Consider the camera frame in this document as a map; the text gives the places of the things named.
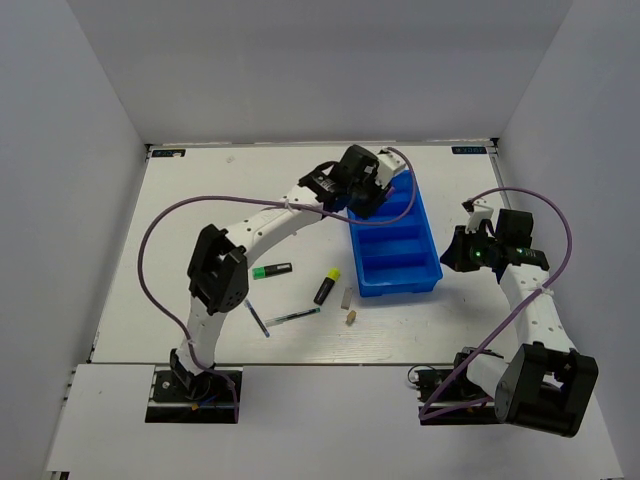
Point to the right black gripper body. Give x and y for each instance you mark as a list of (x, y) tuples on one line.
[(479, 248)]

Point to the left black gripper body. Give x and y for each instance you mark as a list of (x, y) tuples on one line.
[(365, 196)]

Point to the yellow cap highlighter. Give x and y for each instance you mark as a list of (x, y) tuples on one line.
[(326, 286)]

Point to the grey eraser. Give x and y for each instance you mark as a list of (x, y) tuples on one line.
[(347, 298)]

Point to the small tan eraser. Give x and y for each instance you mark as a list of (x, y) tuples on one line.
[(352, 316)]

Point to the green cap highlighter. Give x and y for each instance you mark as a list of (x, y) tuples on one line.
[(268, 271)]

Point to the green pen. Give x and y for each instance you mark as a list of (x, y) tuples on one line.
[(292, 316)]

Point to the blue pen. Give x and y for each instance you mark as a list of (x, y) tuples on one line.
[(257, 318)]

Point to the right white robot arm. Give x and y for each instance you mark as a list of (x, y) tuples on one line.
[(547, 385)]

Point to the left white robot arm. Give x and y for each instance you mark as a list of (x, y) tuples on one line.
[(218, 271)]

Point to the blue compartment bin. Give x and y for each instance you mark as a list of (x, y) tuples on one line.
[(395, 252)]

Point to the right corner label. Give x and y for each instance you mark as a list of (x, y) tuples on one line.
[(468, 150)]

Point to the corner label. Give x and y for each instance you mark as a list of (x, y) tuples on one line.
[(468, 150), (168, 153)]

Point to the left corner label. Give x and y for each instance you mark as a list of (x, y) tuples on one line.
[(168, 153)]

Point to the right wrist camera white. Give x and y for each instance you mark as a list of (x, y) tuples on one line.
[(480, 214)]

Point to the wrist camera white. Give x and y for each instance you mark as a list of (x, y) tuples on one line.
[(389, 166), (480, 214)]

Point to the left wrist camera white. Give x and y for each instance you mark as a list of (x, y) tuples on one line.
[(389, 166)]

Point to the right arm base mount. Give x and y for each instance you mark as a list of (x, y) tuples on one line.
[(425, 379)]

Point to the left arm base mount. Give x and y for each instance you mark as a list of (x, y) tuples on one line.
[(170, 402)]

